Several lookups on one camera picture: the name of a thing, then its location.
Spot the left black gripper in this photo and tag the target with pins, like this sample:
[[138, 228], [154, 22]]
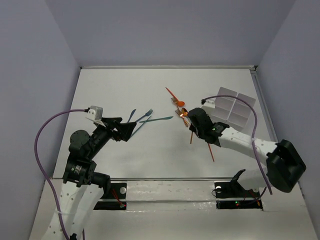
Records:
[[116, 127]]

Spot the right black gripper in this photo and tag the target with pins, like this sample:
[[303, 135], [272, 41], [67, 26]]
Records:
[[193, 128]]

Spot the orange plastic fork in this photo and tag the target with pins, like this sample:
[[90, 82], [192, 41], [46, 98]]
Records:
[[211, 152]]

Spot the teal plastic fork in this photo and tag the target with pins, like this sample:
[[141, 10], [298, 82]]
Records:
[[135, 131]]

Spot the blue plastic fork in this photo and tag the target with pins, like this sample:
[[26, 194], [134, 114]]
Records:
[[148, 113]]

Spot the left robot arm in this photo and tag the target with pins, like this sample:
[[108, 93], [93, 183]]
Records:
[[82, 186]]

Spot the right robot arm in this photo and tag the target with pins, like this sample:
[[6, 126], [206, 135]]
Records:
[[279, 163]]

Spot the copper metal spoon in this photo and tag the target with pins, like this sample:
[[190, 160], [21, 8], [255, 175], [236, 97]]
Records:
[[184, 114]]

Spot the blue plastic knife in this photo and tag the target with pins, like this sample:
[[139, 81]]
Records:
[[131, 115]]

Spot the orange plastic spoon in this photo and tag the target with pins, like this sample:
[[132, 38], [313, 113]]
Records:
[[180, 103]]

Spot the teal plastic knife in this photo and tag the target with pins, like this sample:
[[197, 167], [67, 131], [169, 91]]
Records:
[[156, 119]]

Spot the white divided container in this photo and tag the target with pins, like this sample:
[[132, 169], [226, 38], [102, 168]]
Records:
[[232, 111]]

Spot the orange plastic knife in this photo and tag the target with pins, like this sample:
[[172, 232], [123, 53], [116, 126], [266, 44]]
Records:
[[173, 96]]

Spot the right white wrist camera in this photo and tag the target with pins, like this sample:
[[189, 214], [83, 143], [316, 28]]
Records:
[[209, 107]]

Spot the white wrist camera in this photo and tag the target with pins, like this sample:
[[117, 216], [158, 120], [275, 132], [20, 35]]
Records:
[[94, 113], [209, 107]]

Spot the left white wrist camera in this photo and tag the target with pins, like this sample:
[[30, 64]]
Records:
[[94, 113]]

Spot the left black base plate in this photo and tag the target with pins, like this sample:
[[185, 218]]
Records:
[[115, 199]]

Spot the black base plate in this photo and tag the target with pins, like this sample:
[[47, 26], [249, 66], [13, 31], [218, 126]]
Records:
[[234, 197], [115, 199]]

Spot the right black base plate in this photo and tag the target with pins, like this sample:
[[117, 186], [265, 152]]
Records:
[[234, 197]]

